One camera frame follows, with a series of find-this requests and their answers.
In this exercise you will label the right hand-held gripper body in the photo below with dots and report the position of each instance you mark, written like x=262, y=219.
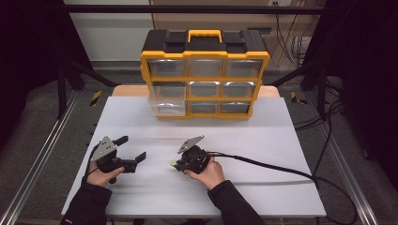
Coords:
x=195, y=159

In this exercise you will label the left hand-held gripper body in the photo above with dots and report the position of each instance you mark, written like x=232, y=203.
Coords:
x=104, y=150

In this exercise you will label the light green plastic clip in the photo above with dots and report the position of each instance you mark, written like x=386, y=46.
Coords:
x=172, y=163

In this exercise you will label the clear plastic drawer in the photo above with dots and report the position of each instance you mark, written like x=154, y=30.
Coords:
x=167, y=100

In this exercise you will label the yellow black drawer organizer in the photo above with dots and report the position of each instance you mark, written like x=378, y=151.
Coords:
x=205, y=56

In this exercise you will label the person's right hand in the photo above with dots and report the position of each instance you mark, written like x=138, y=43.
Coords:
x=212, y=175

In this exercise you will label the person's left hand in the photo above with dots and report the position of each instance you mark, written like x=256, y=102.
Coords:
x=100, y=178

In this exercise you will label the black yellow hazard tape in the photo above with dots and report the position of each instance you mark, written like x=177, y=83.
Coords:
x=296, y=98
x=96, y=97

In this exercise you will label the wooden table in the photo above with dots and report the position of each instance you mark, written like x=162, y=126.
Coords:
x=131, y=91

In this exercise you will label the set of clear organizer drawers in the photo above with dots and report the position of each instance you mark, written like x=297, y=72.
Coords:
x=205, y=67

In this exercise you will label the white panel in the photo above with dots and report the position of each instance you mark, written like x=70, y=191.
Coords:
x=109, y=34

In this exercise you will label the black curtain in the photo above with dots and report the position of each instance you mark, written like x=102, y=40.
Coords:
x=366, y=78
x=28, y=56

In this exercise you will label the aluminium floor rail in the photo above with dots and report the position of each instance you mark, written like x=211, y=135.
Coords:
x=344, y=168
x=34, y=168

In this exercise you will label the black frame strut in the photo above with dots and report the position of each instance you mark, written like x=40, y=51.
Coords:
x=62, y=90
x=320, y=90

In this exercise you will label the black frame crossbar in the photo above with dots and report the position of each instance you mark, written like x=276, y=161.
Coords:
x=187, y=9

